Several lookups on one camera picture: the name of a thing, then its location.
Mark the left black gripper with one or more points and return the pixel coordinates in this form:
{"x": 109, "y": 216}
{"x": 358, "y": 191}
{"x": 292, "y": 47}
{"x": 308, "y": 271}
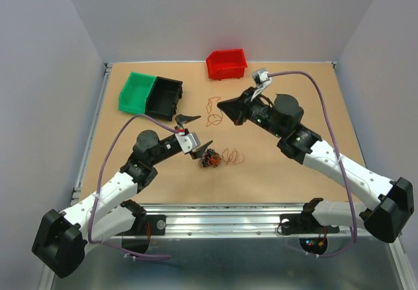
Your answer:
{"x": 181, "y": 119}

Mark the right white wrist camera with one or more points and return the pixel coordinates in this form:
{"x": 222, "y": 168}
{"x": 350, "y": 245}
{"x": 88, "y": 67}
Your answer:
{"x": 262, "y": 81}

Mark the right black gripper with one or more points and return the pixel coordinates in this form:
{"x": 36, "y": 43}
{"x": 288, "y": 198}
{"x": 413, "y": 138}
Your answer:
{"x": 238, "y": 108}

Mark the red plastic bin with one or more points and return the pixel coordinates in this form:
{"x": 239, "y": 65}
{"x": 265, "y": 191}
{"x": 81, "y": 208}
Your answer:
{"x": 226, "y": 64}

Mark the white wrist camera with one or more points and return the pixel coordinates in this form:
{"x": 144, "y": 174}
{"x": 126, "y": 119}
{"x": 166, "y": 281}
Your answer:
{"x": 188, "y": 141}
{"x": 262, "y": 81}

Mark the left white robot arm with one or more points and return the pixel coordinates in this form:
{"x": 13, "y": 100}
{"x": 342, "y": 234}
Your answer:
{"x": 64, "y": 238}

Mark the green plastic bin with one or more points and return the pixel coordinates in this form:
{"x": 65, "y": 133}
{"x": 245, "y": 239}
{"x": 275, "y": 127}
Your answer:
{"x": 135, "y": 92}

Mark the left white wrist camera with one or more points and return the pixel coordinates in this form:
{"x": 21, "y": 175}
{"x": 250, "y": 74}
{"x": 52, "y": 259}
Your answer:
{"x": 188, "y": 141}

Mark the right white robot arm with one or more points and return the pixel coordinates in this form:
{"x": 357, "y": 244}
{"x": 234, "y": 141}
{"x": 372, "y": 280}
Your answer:
{"x": 385, "y": 205}

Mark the aluminium table side frame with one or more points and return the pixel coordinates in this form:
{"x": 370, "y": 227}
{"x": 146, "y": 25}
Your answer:
{"x": 75, "y": 195}

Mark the black plastic bin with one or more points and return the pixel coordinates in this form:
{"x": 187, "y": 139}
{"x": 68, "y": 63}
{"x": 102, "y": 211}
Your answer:
{"x": 163, "y": 99}

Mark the aluminium mounting rail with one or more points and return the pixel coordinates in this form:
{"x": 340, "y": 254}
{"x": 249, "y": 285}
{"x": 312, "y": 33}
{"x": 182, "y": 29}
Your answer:
{"x": 194, "y": 221}

